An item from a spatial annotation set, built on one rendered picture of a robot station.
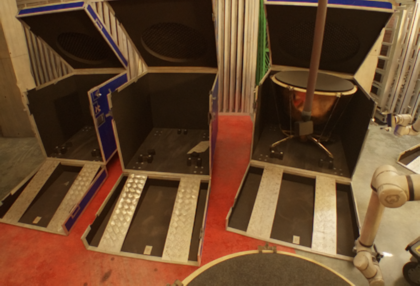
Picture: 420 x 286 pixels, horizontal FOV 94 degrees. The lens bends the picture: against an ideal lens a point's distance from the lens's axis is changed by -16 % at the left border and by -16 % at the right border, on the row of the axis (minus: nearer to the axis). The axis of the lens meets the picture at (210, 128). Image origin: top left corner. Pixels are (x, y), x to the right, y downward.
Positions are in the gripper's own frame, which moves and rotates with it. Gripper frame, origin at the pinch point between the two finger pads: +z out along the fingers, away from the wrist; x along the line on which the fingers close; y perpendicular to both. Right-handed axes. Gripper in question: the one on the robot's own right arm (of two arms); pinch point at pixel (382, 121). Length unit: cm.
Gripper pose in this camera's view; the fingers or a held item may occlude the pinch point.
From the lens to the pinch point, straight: 239.4
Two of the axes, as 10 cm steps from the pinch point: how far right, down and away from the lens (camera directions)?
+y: 1.2, 0.3, -9.9
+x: 0.7, 10.0, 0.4
